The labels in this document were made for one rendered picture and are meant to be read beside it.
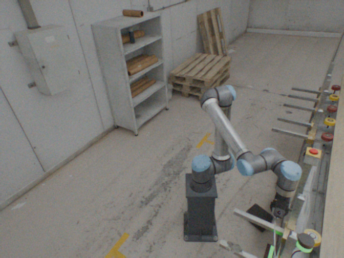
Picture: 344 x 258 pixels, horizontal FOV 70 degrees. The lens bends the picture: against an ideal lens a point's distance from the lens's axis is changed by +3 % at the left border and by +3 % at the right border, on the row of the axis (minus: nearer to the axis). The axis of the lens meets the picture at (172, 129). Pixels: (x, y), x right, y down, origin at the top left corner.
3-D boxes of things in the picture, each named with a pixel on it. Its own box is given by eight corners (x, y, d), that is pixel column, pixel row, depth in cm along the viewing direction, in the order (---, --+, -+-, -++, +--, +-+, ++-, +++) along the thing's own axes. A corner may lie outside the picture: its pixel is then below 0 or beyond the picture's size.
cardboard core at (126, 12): (121, 9, 323) (139, 11, 309) (125, 8, 328) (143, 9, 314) (123, 16, 328) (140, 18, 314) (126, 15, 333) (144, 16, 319)
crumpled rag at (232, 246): (223, 249, 132) (223, 246, 130) (228, 238, 136) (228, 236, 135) (239, 257, 128) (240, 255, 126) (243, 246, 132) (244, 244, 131)
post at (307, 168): (287, 210, 168) (305, 162, 142) (289, 205, 171) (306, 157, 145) (295, 213, 166) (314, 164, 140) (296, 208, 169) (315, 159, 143)
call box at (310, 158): (301, 163, 142) (305, 153, 137) (303, 156, 147) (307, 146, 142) (316, 167, 139) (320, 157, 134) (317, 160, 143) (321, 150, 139)
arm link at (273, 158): (256, 149, 128) (272, 164, 119) (275, 144, 131) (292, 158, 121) (254, 162, 134) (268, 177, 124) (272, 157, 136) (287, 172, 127)
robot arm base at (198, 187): (189, 193, 196) (189, 185, 190) (189, 175, 211) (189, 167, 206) (213, 193, 195) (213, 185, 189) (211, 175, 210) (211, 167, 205)
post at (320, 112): (302, 155, 223) (318, 110, 195) (303, 152, 225) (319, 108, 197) (306, 156, 221) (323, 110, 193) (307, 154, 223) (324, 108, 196)
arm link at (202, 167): (188, 172, 202) (188, 156, 192) (207, 166, 206) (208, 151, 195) (195, 185, 190) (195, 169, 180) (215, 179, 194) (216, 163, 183)
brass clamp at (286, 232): (279, 241, 140) (281, 236, 137) (284, 223, 149) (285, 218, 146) (291, 247, 137) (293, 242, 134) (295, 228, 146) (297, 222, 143)
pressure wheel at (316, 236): (306, 256, 134) (312, 244, 127) (295, 242, 140) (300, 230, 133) (319, 252, 135) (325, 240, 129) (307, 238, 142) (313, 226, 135)
